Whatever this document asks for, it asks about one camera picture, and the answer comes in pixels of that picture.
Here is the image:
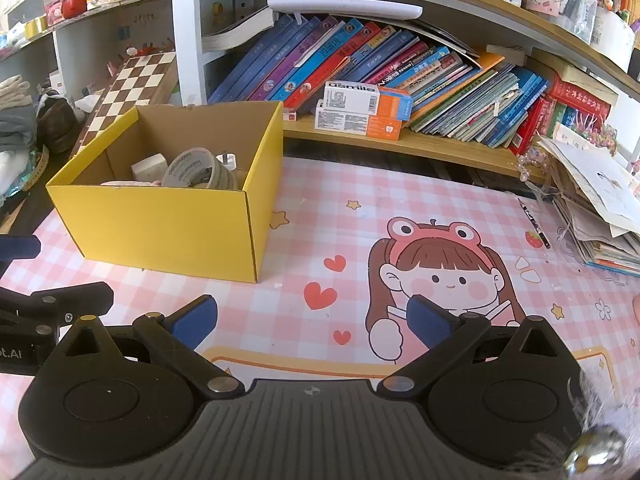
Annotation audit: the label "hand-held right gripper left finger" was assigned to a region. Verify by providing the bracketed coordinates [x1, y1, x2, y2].
[47, 294, 245, 401]

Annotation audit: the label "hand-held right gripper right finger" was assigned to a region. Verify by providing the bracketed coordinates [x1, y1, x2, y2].
[377, 294, 576, 400]

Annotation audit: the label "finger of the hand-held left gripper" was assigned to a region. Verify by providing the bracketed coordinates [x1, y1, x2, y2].
[0, 281, 115, 341]
[0, 235, 42, 276]

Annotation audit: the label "yellow cardboard box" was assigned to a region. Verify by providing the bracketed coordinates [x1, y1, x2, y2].
[46, 101, 285, 284]

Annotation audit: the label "pink plush toy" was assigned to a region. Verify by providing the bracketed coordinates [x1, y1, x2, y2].
[100, 178, 163, 189]

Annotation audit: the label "clear tape roll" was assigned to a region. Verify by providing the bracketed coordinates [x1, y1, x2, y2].
[161, 147, 240, 190]

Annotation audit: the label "white eraser block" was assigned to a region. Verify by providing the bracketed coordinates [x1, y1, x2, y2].
[132, 154, 169, 181]

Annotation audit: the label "white container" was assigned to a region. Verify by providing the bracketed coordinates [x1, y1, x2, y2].
[590, 7, 638, 61]

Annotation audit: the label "iridescent bag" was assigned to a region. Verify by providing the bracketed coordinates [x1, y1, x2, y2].
[0, 147, 51, 206]

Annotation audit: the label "grey cloth pile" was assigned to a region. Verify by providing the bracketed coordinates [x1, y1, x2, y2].
[0, 105, 41, 151]

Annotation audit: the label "dark brown bag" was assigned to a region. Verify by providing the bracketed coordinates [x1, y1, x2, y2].
[36, 91, 80, 155]

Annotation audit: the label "black red pencil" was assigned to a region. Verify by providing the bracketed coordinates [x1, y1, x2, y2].
[517, 197, 552, 250]

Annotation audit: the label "pink checked desk mat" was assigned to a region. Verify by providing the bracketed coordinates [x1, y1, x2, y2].
[0, 155, 640, 480]

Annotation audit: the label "white gloves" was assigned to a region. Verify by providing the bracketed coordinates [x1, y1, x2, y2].
[0, 74, 38, 109]

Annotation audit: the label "brown white chessboard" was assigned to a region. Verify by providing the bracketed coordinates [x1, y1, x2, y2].
[67, 50, 178, 163]

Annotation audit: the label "stack of papers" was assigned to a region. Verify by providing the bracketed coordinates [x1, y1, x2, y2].
[537, 125, 640, 278]

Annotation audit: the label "orange white carton blue end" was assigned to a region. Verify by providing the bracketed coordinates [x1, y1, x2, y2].
[322, 80, 415, 122]

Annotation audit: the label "row of colourful books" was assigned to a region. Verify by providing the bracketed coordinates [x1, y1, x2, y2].
[207, 14, 618, 156]

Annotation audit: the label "white wooden bookshelf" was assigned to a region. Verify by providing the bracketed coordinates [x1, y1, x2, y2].
[170, 0, 640, 186]

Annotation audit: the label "white lamp bar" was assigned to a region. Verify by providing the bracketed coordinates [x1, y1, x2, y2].
[266, 0, 425, 21]

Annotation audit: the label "pearl bead string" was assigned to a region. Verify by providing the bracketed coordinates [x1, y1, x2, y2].
[517, 152, 543, 183]

